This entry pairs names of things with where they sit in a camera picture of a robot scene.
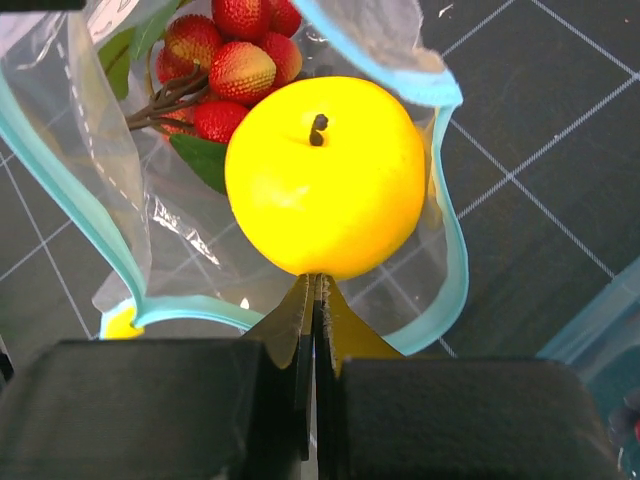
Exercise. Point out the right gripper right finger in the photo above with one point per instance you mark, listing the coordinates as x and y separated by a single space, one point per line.
381 415

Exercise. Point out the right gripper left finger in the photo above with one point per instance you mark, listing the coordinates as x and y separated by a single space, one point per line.
199 408

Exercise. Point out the yellow lemon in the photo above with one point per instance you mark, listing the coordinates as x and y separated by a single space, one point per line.
327 175

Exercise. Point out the clear zip top bag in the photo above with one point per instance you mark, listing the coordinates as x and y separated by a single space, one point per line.
68 80

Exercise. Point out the red cherry fruit cluster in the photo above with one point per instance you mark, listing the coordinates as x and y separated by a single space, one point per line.
212 68

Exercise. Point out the teal plastic tray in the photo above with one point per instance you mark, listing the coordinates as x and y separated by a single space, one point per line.
601 345

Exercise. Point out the black grid mat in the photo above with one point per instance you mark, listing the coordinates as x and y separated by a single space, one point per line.
541 162

